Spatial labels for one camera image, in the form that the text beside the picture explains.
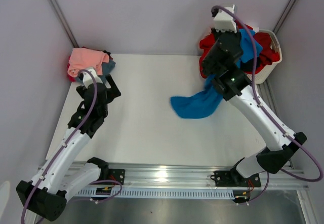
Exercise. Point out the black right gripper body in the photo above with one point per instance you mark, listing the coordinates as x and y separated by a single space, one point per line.
218 33

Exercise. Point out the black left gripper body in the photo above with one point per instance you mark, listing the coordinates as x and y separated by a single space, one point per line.
112 93

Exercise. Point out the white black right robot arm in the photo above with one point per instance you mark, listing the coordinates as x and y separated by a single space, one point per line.
279 148

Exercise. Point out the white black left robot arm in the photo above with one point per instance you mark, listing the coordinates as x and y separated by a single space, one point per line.
49 191

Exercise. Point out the grey blue folded t shirt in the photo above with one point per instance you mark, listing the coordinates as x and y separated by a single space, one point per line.
107 67

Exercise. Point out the black garment in basket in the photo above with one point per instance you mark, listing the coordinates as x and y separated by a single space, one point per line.
247 66

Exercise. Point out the dark red folded t shirt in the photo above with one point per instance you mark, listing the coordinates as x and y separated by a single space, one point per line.
70 78

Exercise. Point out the white perforated laundry basket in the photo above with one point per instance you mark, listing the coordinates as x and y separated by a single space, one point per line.
272 64

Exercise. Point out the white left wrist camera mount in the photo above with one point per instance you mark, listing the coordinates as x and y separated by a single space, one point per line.
88 76

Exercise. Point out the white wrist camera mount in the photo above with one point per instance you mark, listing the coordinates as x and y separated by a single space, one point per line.
223 22
88 76

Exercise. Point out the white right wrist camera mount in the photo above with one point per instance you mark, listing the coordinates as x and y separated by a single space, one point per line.
223 22

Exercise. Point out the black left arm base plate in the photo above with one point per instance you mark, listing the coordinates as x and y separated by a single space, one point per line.
117 175

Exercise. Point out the aluminium front rail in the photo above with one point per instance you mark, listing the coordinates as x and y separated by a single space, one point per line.
184 177

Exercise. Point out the aluminium corner post right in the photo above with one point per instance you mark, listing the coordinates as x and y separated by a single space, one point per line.
285 14

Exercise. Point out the aluminium corner post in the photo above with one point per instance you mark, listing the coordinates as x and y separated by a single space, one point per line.
285 14
63 22

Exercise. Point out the white slotted cable duct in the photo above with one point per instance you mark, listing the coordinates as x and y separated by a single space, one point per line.
97 192

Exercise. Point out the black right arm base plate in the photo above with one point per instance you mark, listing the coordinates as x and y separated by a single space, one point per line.
228 178

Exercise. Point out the aluminium corner post left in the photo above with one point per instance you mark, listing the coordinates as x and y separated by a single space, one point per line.
63 22

